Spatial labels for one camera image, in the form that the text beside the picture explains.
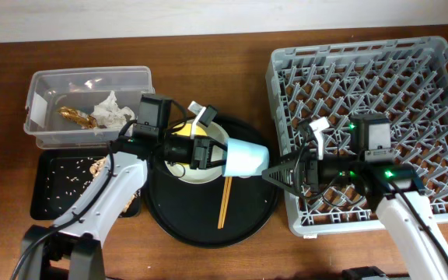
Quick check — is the blue plastic cup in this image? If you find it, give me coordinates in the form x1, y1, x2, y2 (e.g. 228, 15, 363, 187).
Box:
222, 138, 270, 177

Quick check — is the white paper napkin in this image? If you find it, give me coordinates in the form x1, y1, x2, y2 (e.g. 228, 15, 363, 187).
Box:
91, 91, 135, 128

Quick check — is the clear plastic waste bin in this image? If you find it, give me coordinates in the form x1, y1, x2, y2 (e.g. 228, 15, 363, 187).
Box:
23, 66, 155, 149

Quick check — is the grey plastic dishwasher rack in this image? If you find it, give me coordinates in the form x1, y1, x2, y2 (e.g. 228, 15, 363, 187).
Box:
265, 37, 448, 223

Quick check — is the yellow bowl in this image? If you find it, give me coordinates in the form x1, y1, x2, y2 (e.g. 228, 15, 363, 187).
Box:
175, 123, 207, 136

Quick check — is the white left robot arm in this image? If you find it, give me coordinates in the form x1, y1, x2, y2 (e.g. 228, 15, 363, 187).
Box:
12, 135, 227, 279

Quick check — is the black rectangular tray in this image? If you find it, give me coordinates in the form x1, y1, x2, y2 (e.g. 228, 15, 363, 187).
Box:
30, 149, 143, 221

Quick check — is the golden foil wrapper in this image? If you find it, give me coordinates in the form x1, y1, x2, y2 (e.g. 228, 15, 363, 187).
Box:
58, 107, 98, 129

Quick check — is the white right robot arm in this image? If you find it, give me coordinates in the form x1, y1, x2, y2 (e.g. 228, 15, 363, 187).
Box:
261, 154, 448, 279

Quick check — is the round black serving tray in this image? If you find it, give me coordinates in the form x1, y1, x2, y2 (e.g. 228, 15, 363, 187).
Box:
142, 113, 282, 249

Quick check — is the food scraps peanut shells rice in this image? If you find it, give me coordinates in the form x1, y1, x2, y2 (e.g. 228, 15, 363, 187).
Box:
84, 157, 137, 215

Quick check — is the pale green plate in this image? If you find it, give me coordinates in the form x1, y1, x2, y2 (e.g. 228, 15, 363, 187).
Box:
165, 122, 229, 184

